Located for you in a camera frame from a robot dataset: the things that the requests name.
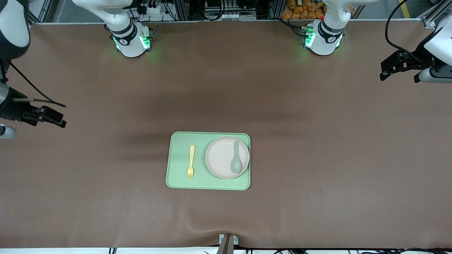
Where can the aluminium frame post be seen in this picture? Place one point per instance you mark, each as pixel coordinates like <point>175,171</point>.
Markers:
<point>182,10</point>
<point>275,10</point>

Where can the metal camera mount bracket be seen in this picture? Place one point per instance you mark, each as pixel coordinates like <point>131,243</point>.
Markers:
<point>227,245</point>

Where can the round beige plate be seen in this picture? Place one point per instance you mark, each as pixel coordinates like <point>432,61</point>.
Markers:
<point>220,155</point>

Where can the brown table mat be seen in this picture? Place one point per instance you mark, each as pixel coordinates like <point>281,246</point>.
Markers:
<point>106,176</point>

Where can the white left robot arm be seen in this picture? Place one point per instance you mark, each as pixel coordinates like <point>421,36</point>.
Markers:
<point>323,42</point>

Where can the light green rectangular tray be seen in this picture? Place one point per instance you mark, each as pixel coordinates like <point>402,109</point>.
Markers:
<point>208,183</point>

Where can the yellow plastic fork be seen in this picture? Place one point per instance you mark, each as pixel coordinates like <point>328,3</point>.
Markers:
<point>191,155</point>

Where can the white terminal block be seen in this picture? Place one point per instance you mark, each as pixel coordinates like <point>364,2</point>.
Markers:
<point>229,16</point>

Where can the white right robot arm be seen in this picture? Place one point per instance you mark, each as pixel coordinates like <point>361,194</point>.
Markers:
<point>14,24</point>

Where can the white power strip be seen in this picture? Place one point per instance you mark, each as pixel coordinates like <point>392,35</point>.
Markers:
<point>152,10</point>

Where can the aluminium frame rail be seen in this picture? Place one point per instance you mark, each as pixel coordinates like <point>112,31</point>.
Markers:
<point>428,22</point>
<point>42,10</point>

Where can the pale green plastic spoon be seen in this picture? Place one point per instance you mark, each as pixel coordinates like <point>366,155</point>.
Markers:
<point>236,165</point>

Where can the pile of orange objects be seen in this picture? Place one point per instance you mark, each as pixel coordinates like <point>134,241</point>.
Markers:
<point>300,12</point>

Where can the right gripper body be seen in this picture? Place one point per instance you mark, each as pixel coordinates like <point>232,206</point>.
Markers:
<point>14,110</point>

